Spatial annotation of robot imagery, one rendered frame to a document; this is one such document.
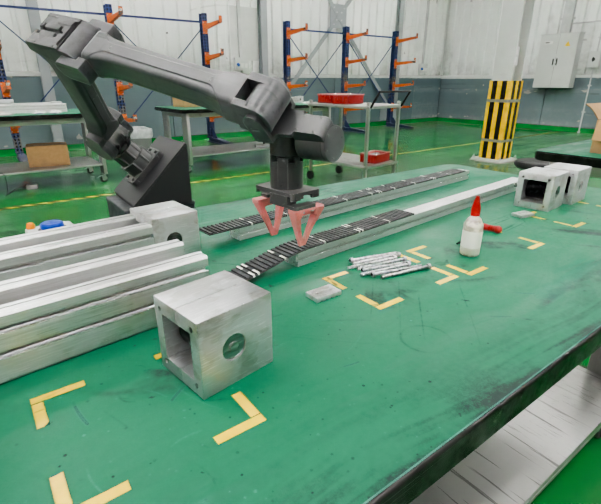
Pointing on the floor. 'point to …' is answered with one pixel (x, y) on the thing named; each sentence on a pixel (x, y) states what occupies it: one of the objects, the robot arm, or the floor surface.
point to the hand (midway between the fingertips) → (287, 235)
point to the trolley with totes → (365, 130)
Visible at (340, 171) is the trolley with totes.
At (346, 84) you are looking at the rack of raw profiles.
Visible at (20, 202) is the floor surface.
